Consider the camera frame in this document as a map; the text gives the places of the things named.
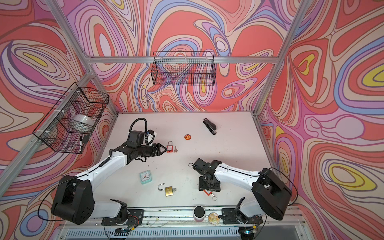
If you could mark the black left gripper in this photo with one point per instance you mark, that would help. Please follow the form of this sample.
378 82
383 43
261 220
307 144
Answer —
158 149

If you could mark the black wire basket left wall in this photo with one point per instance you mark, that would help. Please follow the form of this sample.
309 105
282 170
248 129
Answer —
77 113

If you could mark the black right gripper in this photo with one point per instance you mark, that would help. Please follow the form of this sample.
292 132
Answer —
201 186

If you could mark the red padlock with long shackle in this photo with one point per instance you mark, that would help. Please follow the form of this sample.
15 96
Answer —
210 194

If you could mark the mint green alarm clock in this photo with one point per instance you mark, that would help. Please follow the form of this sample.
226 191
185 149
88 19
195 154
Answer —
145 177

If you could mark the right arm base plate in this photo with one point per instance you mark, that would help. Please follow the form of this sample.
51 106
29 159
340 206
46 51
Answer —
231 216

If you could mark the brass padlock open shackle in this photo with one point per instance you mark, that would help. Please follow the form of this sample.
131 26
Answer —
169 191

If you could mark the black marker in basket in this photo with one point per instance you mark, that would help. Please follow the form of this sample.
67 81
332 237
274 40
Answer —
81 144

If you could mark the black stapler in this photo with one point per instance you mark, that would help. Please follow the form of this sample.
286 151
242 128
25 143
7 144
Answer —
210 126

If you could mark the pink cylinder black top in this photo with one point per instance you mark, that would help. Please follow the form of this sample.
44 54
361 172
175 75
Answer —
199 213

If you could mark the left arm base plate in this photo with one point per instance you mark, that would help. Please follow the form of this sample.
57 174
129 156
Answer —
130 218

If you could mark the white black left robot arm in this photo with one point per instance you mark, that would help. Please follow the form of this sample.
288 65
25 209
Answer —
74 199

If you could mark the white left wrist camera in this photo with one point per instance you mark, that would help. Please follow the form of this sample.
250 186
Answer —
150 136

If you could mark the round red star sticker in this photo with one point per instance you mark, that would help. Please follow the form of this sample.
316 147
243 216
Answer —
188 137

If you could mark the black wire basket wall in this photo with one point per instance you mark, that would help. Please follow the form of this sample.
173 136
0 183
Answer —
184 68
77 113

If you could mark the round beige patterned ball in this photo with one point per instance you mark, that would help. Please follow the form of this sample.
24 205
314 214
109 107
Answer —
214 218

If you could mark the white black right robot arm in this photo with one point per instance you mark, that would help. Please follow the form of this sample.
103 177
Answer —
271 195

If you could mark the black wire basket back wall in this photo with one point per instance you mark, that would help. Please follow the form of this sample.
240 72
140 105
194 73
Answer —
184 68

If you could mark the red small padlock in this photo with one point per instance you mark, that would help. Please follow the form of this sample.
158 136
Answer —
170 147

